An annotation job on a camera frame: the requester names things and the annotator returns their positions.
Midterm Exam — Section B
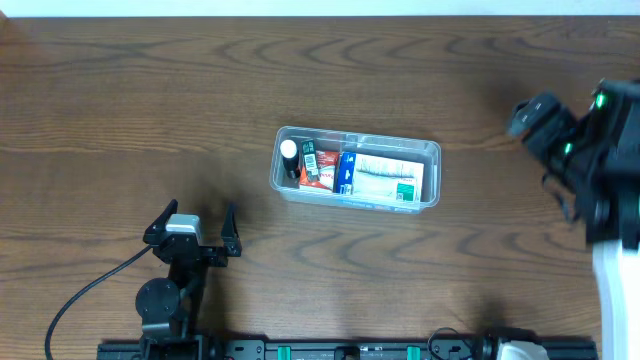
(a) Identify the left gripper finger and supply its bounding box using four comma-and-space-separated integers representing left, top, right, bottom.
143, 199, 178, 245
220, 204, 242, 257

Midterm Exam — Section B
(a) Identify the dark syrup bottle white cap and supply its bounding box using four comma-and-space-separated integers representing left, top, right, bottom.
279, 139, 301, 179

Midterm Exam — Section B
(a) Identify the dark green square box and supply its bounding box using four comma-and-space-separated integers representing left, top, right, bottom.
301, 139, 319, 184

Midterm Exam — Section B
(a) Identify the red white medicine box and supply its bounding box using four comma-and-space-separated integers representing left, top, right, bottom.
299, 151, 340, 193

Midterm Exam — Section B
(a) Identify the blue white medicine box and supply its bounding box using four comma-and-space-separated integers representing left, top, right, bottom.
335, 152, 424, 205

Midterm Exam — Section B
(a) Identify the green white medicine box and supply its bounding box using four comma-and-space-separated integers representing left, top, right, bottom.
352, 172, 420, 202

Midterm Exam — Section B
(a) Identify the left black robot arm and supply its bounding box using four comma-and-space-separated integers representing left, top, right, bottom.
135, 199, 242, 341

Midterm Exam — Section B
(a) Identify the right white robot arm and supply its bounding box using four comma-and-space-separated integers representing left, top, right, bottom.
507, 79, 639, 359

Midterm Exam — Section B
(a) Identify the clear plastic container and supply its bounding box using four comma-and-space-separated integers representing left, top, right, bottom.
269, 126, 441, 214

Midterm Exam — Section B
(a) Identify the left black cable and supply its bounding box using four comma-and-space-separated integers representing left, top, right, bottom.
44, 244, 154, 360

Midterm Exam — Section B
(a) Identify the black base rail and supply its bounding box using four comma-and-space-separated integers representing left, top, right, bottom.
96, 331, 599, 360

